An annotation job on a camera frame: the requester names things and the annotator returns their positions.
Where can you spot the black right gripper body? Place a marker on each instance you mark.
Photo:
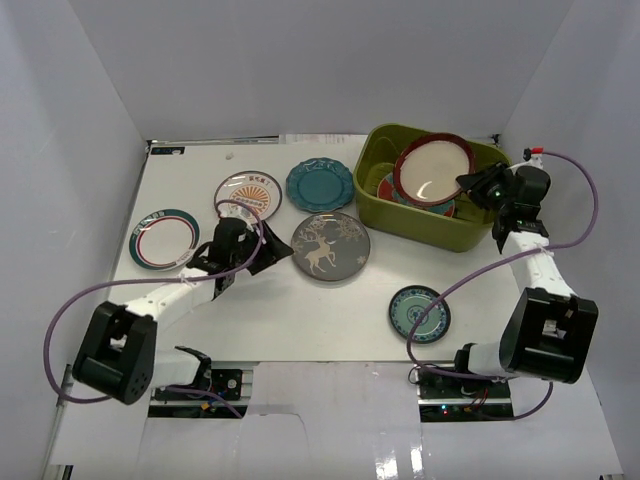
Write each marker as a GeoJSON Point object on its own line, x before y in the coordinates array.
{"type": "Point", "coordinates": [495, 190]}

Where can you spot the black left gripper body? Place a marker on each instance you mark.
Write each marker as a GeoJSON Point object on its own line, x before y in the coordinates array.
{"type": "Point", "coordinates": [261, 251]}

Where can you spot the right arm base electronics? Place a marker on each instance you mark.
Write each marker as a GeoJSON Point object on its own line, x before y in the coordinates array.
{"type": "Point", "coordinates": [443, 399]}

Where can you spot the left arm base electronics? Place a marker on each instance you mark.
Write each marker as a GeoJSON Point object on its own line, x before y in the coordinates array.
{"type": "Point", "coordinates": [234, 385]}

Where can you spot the black label sticker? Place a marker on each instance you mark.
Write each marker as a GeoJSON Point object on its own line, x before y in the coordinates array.
{"type": "Point", "coordinates": [172, 150]}

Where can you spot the grey deer plate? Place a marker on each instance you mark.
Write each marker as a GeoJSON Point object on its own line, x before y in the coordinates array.
{"type": "Point", "coordinates": [330, 247]}

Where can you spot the teal scalloped plate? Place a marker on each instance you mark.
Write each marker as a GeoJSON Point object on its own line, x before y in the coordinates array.
{"type": "Point", "coordinates": [320, 185]}

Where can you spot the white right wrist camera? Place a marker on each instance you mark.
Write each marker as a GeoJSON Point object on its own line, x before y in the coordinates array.
{"type": "Point", "coordinates": [533, 157]}

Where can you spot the olive green plastic bin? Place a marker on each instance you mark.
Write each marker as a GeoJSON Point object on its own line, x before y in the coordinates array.
{"type": "Point", "coordinates": [456, 225]}

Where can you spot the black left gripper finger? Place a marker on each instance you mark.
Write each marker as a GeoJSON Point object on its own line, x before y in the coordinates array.
{"type": "Point", "coordinates": [266, 257]}
{"type": "Point", "coordinates": [273, 245]}

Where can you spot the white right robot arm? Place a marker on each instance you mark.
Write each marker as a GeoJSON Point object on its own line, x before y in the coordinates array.
{"type": "Point", "coordinates": [550, 330]}

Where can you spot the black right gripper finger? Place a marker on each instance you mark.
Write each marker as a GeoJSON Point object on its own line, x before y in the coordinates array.
{"type": "Point", "coordinates": [474, 195]}
{"type": "Point", "coordinates": [474, 180]}

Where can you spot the red rimmed beige plate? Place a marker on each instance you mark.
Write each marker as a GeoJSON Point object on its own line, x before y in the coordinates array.
{"type": "Point", "coordinates": [426, 172]}

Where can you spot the red teal floral plate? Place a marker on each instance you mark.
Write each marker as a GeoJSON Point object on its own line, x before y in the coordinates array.
{"type": "Point", "coordinates": [386, 191]}

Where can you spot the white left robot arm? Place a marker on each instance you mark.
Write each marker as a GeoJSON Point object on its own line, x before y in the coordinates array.
{"type": "Point", "coordinates": [119, 355]}

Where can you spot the white green rimmed plate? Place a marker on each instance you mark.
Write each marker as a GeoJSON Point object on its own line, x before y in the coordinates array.
{"type": "Point", "coordinates": [164, 240]}

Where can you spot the small blue patterned dish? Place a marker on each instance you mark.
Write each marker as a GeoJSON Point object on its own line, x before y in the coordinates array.
{"type": "Point", "coordinates": [407, 306]}

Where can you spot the orange sunburst plate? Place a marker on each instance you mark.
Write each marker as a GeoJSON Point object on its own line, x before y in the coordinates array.
{"type": "Point", "coordinates": [258, 190]}

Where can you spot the white papers at back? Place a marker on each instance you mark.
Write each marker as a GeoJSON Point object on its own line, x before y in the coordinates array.
{"type": "Point", "coordinates": [325, 139]}

